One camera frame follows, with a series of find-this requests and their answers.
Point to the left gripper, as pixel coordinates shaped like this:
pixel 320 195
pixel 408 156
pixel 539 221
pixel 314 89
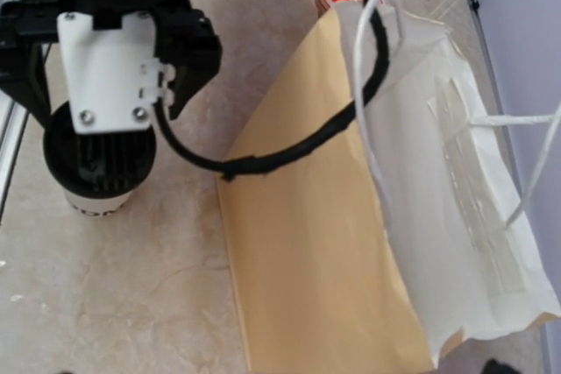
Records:
pixel 185 39

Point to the black cup lid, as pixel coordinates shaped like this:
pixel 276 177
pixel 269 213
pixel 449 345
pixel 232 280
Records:
pixel 96 159

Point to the white paper cup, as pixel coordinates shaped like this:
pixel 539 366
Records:
pixel 96 181

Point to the brown paper bag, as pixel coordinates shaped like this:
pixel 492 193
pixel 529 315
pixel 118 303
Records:
pixel 400 238

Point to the front aluminium rail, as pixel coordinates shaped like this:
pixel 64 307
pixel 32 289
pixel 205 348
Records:
pixel 13 120

